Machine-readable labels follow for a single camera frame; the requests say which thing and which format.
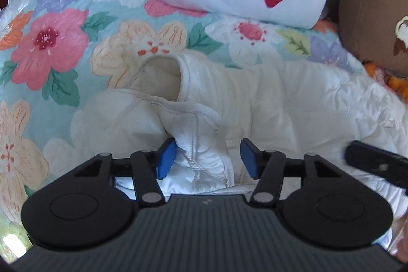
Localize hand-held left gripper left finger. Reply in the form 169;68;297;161
74;137;178;208

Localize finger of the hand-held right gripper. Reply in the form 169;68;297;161
344;141;408;191

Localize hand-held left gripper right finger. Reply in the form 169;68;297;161
240;138;344;205

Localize white quilted jacket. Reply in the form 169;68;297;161
70;50;408;222

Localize orange plush toy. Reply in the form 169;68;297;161
363;62;408;92

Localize brown cushion with cloud print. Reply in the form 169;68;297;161
328;0;408;79

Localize floral bedspread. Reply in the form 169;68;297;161
0;0;367;228

